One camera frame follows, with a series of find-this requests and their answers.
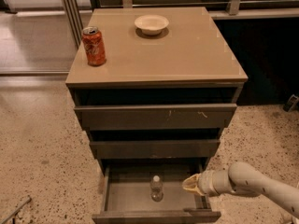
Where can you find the grey open bottom drawer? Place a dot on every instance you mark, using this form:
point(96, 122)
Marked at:
point(127, 200)

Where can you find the grey drawer cabinet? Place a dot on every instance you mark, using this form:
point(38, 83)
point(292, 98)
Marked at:
point(188, 63)

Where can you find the clear plastic water bottle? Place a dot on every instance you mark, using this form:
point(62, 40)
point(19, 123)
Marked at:
point(156, 187)

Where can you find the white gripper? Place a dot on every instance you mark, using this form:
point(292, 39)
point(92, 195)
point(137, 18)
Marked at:
point(203, 183)

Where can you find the grey middle drawer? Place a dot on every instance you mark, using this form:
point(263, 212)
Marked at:
point(159, 149)

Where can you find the small dark floor device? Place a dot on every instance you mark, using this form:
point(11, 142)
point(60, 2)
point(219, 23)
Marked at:
point(291, 103)

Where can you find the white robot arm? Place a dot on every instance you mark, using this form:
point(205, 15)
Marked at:
point(242, 179)

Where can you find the grey top drawer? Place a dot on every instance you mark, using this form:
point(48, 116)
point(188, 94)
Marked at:
point(155, 117)

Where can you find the white ceramic bowl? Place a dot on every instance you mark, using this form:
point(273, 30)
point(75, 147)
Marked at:
point(151, 24)

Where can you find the metal rod on floor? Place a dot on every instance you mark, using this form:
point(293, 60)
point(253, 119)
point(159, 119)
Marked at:
point(16, 210)

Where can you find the orange soda can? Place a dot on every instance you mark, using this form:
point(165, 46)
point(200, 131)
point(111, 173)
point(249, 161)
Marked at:
point(93, 43)

